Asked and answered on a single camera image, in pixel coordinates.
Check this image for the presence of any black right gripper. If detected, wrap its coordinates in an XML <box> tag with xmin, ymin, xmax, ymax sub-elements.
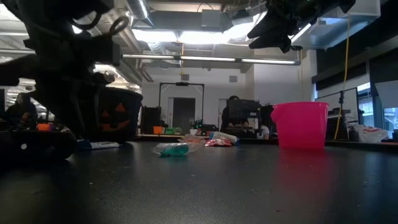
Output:
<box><xmin>247</xmin><ymin>0</ymin><xmax>357</xmax><ymax>54</ymax></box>

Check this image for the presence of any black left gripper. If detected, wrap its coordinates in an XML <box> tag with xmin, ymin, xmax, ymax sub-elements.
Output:
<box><xmin>23</xmin><ymin>0</ymin><xmax>130</xmax><ymax>139</ymax></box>

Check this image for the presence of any white blue Hershey's bar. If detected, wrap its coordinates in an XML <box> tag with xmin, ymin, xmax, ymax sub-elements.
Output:
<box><xmin>76</xmin><ymin>141</ymin><xmax>121</xmax><ymax>151</ymax></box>
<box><xmin>208</xmin><ymin>131</ymin><xmax>240</xmax><ymax>146</ymax></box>

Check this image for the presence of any blue clear-wrapped candy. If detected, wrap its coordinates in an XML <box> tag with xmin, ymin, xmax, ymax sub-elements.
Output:
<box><xmin>150</xmin><ymin>142</ymin><xmax>205</xmax><ymax>159</ymax></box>

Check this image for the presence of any red candy packet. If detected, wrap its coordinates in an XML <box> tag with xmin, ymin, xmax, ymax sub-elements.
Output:
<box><xmin>203</xmin><ymin>138</ymin><xmax>234</xmax><ymax>147</ymax></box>

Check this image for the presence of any orange-brown clear-wrapped candy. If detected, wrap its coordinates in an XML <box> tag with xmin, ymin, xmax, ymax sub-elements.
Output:
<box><xmin>178</xmin><ymin>133</ymin><xmax>208</xmax><ymax>146</ymax></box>

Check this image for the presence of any person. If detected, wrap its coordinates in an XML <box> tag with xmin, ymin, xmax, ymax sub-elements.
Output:
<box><xmin>4</xmin><ymin>92</ymin><xmax>40</xmax><ymax>130</ymax></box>
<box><xmin>220</xmin><ymin>95</ymin><xmax>249</xmax><ymax>130</ymax></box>

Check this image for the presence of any black jack-o-lantern bucket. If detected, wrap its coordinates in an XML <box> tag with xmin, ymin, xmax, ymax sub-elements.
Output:
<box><xmin>93</xmin><ymin>86</ymin><xmax>144</xmax><ymax>144</ymax></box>

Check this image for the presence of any grey ceiling unit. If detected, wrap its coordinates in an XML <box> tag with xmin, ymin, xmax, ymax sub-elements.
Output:
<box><xmin>200</xmin><ymin>8</ymin><xmax>223</xmax><ymax>29</ymax></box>

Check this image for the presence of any linear ceiling light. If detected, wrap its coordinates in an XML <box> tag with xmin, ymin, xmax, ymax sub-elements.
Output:
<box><xmin>122</xmin><ymin>53</ymin><xmax>302</xmax><ymax>66</ymax></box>

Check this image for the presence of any black monitor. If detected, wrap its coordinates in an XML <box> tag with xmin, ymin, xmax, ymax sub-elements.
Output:
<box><xmin>226</xmin><ymin>98</ymin><xmax>262</xmax><ymax>119</ymax></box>

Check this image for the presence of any black cabinet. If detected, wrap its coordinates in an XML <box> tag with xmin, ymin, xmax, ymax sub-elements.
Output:
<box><xmin>141</xmin><ymin>105</ymin><xmax>162</xmax><ymax>135</ymax></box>

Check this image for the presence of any white board panel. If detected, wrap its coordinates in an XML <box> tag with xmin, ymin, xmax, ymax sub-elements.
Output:
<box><xmin>314</xmin><ymin>87</ymin><xmax>360</xmax><ymax>125</ymax></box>

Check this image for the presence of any black tripod stand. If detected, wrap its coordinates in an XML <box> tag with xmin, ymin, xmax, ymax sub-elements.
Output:
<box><xmin>329</xmin><ymin>90</ymin><xmax>354</xmax><ymax>141</ymax></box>

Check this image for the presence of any pink plastic bucket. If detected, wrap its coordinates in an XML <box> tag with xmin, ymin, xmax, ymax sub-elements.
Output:
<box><xmin>270</xmin><ymin>101</ymin><xmax>330</xmax><ymax>149</ymax></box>

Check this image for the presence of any dark double door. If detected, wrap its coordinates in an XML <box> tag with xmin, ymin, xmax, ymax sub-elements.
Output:
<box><xmin>172</xmin><ymin>96</ymin><xmax>197</xmax><ymax>134</ymax></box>

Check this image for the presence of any small robot green light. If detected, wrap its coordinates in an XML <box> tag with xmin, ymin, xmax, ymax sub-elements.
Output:
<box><xmin>191</xmin><ymin>119</ymin><xmax>218</xmax><ymax>136</ymax></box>

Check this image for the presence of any white plastic bag red print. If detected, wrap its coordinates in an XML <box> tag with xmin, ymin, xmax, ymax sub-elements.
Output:
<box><xmin>350</xmin><ymin>123</ymin><xmax>390</xmax><ymax>144</ymax></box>

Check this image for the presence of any white ceiling duct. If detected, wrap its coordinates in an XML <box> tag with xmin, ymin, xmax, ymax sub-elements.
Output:
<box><xmin>292</xmin><ymin>0</ymin><xmax>382</xmax><ymax>50</ymax></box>

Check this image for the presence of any yellow hanging cable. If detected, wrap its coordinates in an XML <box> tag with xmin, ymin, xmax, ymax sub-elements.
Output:
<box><xmin>333</xmin><ymin>11</ymin><xmax>351</xmax><ymax>141</ymax></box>

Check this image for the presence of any black gantry frame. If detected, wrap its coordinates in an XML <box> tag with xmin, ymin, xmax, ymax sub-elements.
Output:
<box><xmin>157</xmin><ymin>81</ymin><xmax>206</xmax><ymax>127</ymax></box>

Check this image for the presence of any silver ventilation duct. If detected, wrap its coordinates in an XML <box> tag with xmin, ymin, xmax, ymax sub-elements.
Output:
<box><xmin>124</xmin><ymin>0</ymin><xmax>153</xmax><ymax>21</ymax></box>

